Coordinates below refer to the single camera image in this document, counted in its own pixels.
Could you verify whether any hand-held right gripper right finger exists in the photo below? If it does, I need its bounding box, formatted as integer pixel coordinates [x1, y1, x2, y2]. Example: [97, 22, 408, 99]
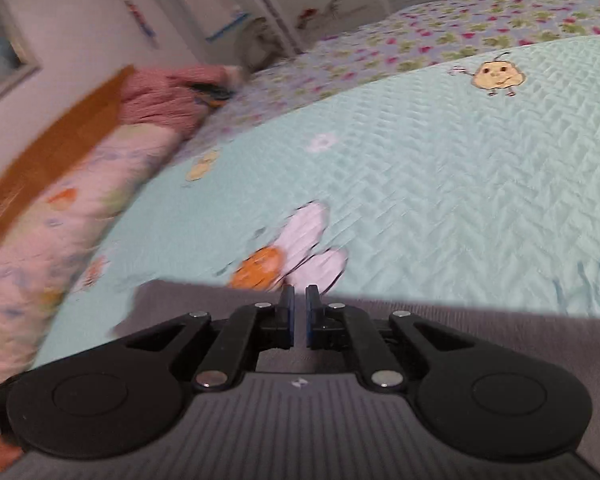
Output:
[307, 285, 476, 393]

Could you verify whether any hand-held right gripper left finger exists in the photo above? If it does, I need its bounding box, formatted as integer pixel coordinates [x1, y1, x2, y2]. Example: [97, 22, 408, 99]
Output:
[126, 285, 295, 393]

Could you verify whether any grey knit garment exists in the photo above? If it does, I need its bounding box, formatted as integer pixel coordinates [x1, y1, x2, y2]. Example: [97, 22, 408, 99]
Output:
[112, 280, 600, 466]

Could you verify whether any dark patterned cloth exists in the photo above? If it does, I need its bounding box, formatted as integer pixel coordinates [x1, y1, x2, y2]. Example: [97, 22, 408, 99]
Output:
[190, 82, 236, 108]

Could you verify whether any pink floral quilt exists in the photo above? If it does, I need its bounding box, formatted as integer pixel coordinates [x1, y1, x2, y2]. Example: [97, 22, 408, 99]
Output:
[0, 125, 181, 386]

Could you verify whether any pink knitted garment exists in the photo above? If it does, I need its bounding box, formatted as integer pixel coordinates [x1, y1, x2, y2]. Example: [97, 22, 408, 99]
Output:
[117, 65, 246, 138]

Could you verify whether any wooden headboard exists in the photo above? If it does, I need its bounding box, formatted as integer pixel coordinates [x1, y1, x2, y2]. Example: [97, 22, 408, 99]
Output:
[0, 65, 136, 271]

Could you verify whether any sliding door wardrobe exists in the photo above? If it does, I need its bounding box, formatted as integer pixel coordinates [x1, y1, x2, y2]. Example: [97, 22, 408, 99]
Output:
[170, 0, 481, 56]

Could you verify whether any blue bordered poster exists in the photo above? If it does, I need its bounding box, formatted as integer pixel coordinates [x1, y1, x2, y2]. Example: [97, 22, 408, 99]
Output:
[172, 0, 251, 43]

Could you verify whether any framed wall picture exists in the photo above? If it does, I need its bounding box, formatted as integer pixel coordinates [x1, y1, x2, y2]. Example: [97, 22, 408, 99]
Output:
[0, 0, 41, 106]

